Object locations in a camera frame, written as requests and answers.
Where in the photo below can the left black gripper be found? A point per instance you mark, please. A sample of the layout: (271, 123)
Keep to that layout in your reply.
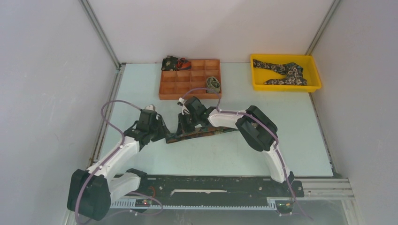
(164, 130)

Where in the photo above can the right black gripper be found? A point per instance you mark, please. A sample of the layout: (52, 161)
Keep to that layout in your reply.
(182, 125)

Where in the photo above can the green orange patterned tie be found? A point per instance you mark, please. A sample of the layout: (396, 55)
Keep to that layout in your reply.
(186, 134)

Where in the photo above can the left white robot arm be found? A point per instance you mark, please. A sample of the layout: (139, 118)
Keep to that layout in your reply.
(92, 191)

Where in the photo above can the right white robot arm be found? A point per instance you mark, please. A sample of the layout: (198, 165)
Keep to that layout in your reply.
(256, 128)

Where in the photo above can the orange compartment tray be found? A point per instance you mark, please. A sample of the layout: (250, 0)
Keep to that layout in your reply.
(174, 84)

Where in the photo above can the rolled olive green tie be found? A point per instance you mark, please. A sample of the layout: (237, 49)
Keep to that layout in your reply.
(213, 85)

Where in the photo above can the rolled red black tie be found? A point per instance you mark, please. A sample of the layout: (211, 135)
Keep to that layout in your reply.
(183, 64)

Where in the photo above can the rolled black floral tie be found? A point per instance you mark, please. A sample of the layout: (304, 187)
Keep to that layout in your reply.
(169, 63)

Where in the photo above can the yellow plastic bin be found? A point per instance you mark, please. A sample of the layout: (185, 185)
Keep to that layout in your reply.
(259, 76)

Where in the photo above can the dark floral tie in bin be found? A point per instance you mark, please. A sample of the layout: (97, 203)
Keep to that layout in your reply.
(292, 72)

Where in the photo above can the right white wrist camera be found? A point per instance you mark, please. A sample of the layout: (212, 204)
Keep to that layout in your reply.
(181, 102)

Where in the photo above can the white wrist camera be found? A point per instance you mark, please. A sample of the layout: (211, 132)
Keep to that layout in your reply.
(150, 107)
(181, 102)

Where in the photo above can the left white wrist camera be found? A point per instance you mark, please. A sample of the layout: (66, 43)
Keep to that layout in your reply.
(150, 107)

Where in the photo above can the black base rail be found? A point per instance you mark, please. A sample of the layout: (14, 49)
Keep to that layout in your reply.
(213, 192)

